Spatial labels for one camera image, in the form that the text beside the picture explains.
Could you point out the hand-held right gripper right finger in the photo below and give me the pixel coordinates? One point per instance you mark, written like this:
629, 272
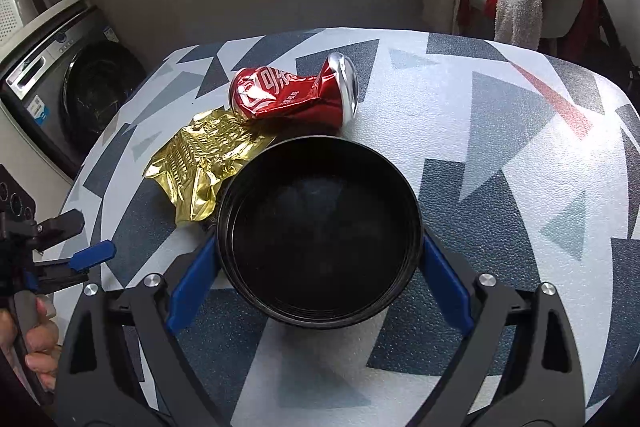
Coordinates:
447, 277

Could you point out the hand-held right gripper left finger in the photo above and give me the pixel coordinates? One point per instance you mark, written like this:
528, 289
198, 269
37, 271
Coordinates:
192, 277

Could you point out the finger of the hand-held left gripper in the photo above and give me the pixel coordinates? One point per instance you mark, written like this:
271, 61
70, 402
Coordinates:
62, 224
92, 254

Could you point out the gold foil wrapper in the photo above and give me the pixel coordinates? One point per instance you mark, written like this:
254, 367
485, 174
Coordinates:
200, 162

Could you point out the black plastic bowl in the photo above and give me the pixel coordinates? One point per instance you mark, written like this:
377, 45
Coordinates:
320, 232

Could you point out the crushed red can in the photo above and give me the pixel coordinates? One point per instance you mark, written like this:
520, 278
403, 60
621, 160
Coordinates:
290, 99

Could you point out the person's left hand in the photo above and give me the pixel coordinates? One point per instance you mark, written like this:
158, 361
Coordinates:
42, 347

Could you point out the geometric patterned table cover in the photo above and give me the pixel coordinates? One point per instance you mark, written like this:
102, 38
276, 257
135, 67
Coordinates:
500, 187

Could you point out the grey washing machine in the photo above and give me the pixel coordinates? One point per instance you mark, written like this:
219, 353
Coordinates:
90, 92

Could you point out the red fabric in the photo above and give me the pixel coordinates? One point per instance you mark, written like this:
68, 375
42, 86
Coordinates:
477, 9

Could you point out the white towel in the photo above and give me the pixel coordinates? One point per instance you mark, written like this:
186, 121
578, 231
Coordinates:
520, 12

